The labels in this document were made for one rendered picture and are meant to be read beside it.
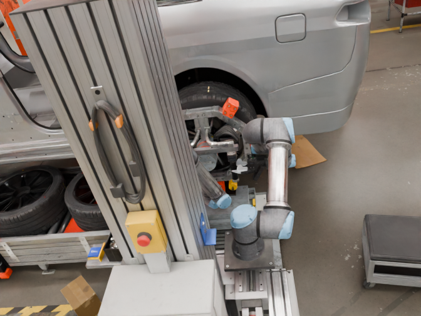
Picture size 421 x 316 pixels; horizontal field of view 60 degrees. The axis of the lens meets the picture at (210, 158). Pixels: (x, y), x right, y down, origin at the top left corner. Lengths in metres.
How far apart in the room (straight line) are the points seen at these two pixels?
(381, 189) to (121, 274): 2.46
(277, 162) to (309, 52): 0.87
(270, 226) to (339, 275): 1.20
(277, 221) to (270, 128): 0.41
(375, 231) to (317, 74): 1.01
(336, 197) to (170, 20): 1.90
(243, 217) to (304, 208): 1.55
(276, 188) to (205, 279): 0.59
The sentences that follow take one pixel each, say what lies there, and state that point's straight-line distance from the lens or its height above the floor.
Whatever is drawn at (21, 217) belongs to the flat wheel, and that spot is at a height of 0.48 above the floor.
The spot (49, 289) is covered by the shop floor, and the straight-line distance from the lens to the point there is 3.12.
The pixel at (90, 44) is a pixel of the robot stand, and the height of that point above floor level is 1.94.
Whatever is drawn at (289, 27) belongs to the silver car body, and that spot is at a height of 1.48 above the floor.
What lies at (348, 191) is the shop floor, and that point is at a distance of 3.24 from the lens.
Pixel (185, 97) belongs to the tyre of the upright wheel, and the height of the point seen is 1.17.
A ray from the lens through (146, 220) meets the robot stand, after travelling 1.04.
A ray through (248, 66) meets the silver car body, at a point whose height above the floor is 1.28.
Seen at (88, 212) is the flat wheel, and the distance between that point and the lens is 2.74.
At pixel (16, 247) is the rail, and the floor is 0.32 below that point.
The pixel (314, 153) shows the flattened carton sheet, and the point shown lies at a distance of 3.62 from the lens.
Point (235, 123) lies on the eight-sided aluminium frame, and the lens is 2.22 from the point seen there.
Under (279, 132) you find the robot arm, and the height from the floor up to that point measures 1.26.
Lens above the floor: 2.16
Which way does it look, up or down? 36 degrees down
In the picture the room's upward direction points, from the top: 12 degrees counter-clockwise
